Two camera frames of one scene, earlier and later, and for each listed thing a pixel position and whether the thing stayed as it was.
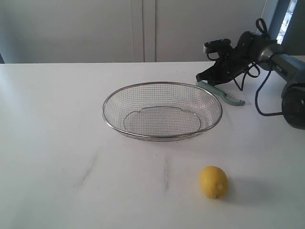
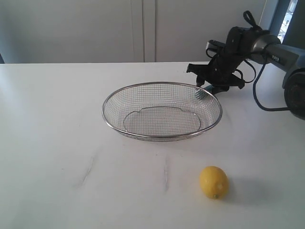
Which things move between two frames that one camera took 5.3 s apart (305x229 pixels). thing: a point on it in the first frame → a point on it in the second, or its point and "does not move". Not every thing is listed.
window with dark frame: [288, 26] does not move
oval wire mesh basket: [161, 111] does not move
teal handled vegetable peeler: [228, 98] → [200, 93]
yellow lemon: [214, 181] does not move
